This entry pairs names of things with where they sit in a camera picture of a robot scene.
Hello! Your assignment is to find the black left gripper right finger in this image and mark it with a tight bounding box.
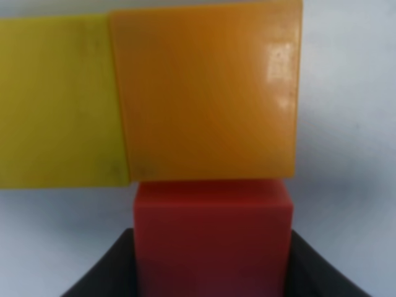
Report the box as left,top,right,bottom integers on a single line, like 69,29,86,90
284,231,368,297

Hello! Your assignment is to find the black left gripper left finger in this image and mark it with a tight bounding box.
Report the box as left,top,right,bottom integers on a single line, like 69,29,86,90
63,228,139,297

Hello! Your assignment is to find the red block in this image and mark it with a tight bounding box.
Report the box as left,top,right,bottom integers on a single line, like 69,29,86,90
134,179,293,296

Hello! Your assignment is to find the yellow block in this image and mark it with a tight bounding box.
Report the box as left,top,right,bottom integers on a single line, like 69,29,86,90
1,14,129,189

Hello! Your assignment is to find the orange block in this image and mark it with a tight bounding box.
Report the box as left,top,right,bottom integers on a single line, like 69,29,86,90
110,1,303,181

